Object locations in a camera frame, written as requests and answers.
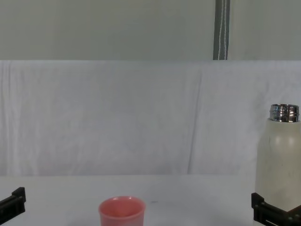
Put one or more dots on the pink plastic cup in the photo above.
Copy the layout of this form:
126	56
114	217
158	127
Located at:
122	215

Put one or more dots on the white table cloth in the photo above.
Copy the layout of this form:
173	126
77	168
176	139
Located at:
164	200

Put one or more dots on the cream vacuum bottle steel neck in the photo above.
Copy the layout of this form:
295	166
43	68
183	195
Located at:
279	160

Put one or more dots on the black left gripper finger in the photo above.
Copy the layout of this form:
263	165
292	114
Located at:
14	202

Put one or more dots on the white wrinkled backdrop cloth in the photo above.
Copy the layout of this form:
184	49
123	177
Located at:
117	117

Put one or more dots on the grey striped post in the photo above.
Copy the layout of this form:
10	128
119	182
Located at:
221	30

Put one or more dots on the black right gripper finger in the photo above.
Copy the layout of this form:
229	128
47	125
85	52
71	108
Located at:
259	212

